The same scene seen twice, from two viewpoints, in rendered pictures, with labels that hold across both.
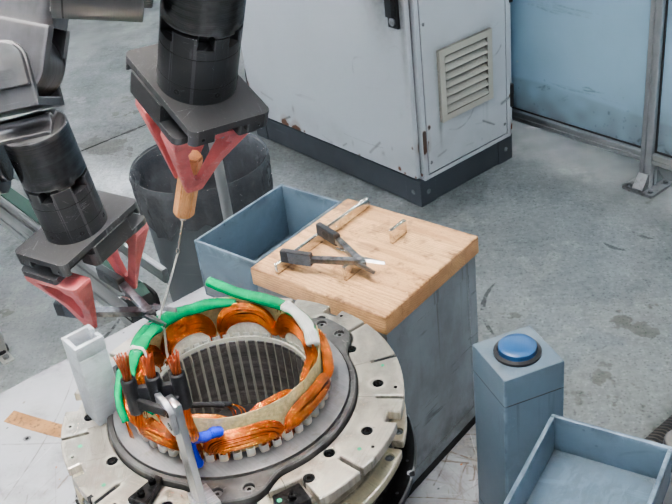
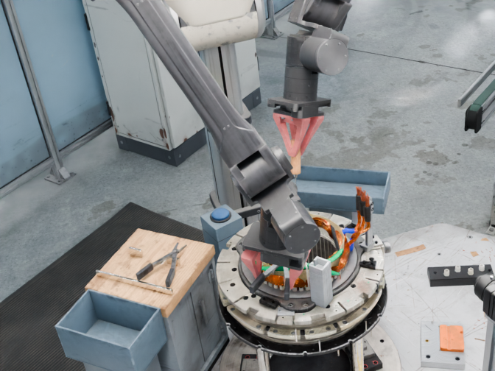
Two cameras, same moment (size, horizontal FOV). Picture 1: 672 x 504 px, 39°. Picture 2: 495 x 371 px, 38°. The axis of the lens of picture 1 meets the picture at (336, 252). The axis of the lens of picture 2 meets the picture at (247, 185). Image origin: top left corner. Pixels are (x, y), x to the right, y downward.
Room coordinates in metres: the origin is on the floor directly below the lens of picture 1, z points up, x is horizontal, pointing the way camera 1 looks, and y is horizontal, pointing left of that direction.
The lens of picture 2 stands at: (1.00, 1.12, 1.99)
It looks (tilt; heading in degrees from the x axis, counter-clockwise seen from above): 34 degrees down; 257
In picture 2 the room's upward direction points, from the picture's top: 8 degrees counter-clockwise
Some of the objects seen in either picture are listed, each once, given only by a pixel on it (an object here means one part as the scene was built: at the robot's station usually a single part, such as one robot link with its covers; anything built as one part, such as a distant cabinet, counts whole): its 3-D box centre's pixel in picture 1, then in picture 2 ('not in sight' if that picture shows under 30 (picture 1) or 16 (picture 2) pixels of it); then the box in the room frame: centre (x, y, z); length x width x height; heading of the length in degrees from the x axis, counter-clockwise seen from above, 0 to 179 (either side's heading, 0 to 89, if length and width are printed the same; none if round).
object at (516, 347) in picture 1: (517, 346); (220, 213); (0.77, -0.17, 1.04); 0.04 x 0.04 x 0.01
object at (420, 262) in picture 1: (365, 260); (151, 269); (0.96, -0.03, 1.05); 0.20 x 0.19 x 0.02; 47
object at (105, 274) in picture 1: (111, 278); (257, 283); (0.80, 0.22, 1.17); 0.04 x 0.01 x 0.02; 42
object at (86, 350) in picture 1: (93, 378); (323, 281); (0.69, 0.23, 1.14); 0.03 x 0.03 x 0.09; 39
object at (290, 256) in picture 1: (296, 257); (169, 277); (0.93, 0.05, 1.09); 0.04 x 0.01 x 0.02; 62
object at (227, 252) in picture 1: (284, 310); (123, 368); (1.06, 0.08, 0.92); 0.17 x 0.11 x 0.28; 137
